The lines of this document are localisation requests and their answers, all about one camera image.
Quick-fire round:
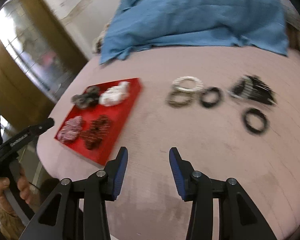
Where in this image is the pink plaid scrunchie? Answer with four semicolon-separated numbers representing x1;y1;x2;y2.
57;115;84;142

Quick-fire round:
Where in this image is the red polka dot scrunchie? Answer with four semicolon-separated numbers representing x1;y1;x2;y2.
80;115;112;150

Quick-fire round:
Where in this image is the grey chiffon scrunchie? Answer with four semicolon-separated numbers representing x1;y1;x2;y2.
71;86;100;109

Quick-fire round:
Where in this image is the white patterned scrunchie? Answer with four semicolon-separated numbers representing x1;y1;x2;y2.
98;81;130;107

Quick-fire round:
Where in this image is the black hair tie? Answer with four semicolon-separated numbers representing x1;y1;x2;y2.
199;87;224;108
243;107;269;136

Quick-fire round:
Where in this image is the black hair clip comb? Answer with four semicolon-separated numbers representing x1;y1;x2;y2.
228;75;277;106

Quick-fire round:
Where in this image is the leopard print hair tie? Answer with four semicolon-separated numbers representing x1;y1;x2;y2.
167;89;195;108

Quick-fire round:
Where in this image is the white pearl bracelet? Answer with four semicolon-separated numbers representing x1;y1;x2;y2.
172;76;204;93

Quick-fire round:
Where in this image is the person's left hand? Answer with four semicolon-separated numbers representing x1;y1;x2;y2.
0;167;32;217

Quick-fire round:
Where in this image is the red tray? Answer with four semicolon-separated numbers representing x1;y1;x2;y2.
55;77;142;165

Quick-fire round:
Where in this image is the wooden glass door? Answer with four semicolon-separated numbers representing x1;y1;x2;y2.
0;0;87;132

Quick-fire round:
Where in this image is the floral blanket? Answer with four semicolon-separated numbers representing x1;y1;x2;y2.
92;23;110;54

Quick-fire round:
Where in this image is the blue bed sheet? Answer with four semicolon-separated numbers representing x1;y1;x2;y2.
100;0;288;64

